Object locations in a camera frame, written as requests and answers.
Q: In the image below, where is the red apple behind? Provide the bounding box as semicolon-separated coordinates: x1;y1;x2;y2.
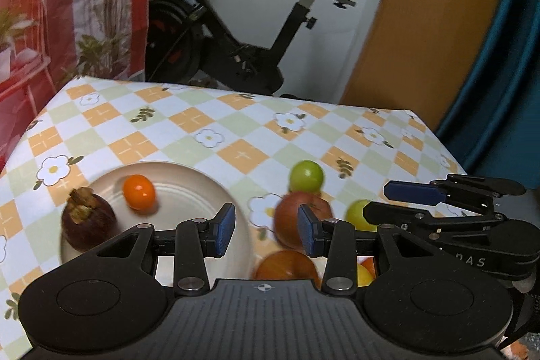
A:
274;192;333;250

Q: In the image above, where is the beige round plate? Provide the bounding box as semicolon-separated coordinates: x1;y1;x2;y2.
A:
58;161;255;281

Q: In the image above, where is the green fruit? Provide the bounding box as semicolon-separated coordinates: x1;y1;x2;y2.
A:
288;160;325;194
344;199;377;232

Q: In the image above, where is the checkered floral tablecloth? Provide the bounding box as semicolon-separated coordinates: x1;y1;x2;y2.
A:
1;77;461;359

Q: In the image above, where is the red floral curtain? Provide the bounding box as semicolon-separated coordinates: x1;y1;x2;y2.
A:
1;0;149;160

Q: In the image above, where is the black exercise bike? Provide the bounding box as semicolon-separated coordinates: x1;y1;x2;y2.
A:
144;0;365;100

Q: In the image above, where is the teal blue curtain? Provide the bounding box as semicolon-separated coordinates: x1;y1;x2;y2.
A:
436;0;539;189

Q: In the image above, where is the yellow lemon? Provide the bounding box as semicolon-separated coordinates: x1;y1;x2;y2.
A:
357;264;374;287

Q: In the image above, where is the large red apple front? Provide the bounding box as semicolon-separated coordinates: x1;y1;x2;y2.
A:
252;249;321;289

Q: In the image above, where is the wooden door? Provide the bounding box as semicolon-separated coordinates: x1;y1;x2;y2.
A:
341;0;499;129

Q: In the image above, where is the dark purple mangosteen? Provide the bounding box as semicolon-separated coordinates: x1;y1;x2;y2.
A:
61;187;118;252

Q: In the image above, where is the green fruit near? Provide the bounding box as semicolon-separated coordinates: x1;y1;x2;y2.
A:
344;199;377;232

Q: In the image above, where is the small orange mandarin right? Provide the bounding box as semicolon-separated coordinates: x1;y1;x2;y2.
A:
361;257;377;279

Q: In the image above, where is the green fruit far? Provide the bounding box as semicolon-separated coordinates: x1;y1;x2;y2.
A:
288;160;325;194

